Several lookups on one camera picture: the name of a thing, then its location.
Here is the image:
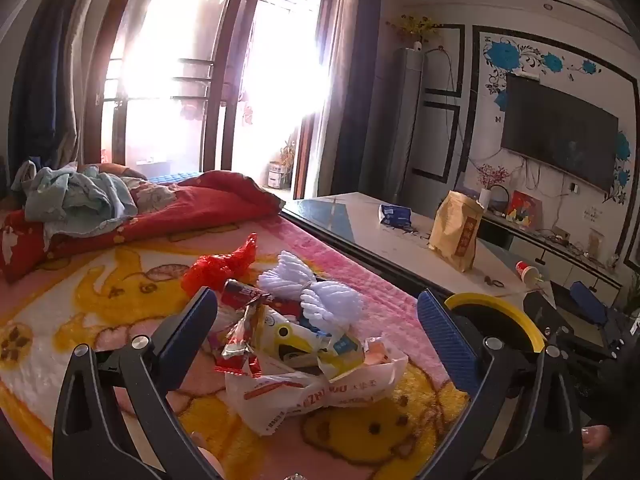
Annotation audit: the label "silver red wrapper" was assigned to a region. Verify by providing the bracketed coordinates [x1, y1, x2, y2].
[215, 302, 266, 378]

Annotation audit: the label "red paper cup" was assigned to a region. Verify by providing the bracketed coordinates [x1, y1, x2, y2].
[516, 261, 542, 285]

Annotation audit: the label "wall television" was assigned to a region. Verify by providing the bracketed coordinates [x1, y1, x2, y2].
[501, 72, 633, 193]

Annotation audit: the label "floral pink cloth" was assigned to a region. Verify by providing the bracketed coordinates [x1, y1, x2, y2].
[120, 175, 176, 211]

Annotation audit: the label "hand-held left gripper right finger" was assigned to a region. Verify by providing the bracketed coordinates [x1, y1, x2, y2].
[416, 288, 585, 480]

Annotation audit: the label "brown paper bag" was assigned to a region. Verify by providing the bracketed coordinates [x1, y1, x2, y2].
[429, 190, 485, 273]

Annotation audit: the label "white vase red flowers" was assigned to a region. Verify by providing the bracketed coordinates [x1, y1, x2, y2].
[475, 164, 511, 211]

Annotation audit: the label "dark blue curtain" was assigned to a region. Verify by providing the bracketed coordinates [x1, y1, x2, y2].
[320, 0, 383, 196]

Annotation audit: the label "white coffee table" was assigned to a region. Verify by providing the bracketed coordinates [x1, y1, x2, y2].
[280, 192, 556, 306]

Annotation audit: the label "grey curtain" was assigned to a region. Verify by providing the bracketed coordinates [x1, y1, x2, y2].
[0, 0, 116, 176]

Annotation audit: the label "white television cabinet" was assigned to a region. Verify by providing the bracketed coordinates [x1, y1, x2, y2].
[480, 210, 623, 306]

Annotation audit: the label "blue packet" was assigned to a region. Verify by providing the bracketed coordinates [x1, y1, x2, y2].
[377, 203, 413, 228]

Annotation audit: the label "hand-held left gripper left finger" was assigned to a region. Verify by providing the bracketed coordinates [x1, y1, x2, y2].
[52, 286, 221, 480]

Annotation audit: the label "red quilt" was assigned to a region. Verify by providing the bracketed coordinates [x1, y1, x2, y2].
[0, 170, 286, 283]

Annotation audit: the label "black handled basket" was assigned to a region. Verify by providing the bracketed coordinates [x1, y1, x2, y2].
[487, 185, 511, 215]

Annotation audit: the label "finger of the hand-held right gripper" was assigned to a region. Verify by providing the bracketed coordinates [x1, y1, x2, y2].
[569, 280, 612, 328]

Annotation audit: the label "grey standing air conditioner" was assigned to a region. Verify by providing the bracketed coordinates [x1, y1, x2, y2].
[382, 46, 426, 203]

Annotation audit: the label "red picture box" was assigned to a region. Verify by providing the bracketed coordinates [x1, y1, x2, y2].
[506, 191, 543, 231]

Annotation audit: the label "yellow artificial flowers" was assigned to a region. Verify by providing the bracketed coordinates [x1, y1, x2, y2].
[387, 14, 443, 51]

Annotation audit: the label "brown window frame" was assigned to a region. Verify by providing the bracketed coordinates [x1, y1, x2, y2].
[82, 0, 346, 201]

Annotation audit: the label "light blue clothes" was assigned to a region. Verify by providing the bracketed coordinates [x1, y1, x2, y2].
[12, 160, 138, 238]

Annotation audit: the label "printed pink blanket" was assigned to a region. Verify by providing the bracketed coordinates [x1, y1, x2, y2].
[0, 210, 476, 480]

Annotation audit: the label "person's right hand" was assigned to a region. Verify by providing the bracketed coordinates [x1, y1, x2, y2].
[581, 424, 613, 458]

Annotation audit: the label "yellow white packet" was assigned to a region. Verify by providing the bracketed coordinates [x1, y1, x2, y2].
[265, 310, 363, 376]

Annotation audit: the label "red plastic bag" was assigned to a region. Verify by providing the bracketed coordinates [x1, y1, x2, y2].
[181, 232, 258, 298]

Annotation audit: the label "yellow trash bin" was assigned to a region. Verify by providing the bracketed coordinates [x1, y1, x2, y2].
[444, 292, 547, 356]

